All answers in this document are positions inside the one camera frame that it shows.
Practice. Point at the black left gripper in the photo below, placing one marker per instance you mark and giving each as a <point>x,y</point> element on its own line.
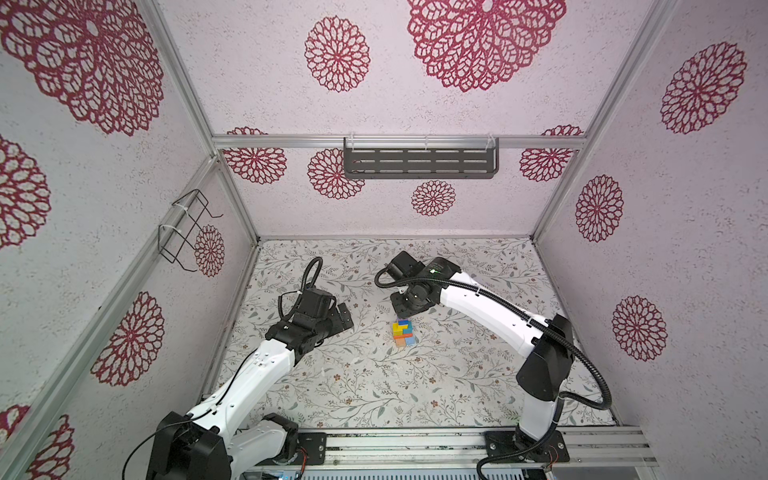
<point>337,323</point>

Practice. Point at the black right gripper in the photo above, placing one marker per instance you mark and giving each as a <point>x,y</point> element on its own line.
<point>395,299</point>

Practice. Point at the yellow wooden cube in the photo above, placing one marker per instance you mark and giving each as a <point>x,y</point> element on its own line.
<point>398,327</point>

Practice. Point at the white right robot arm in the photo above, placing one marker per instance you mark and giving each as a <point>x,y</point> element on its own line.
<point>545,344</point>

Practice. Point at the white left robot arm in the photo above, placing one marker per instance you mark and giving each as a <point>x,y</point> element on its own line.
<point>207,442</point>

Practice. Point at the dark grey wall shelf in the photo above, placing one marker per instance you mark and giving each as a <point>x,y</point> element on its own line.
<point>424,163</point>

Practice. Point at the black wire wall rack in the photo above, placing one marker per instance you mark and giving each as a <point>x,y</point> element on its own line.
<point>189,242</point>

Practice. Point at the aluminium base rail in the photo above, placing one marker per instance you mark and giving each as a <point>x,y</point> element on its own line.
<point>443,448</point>

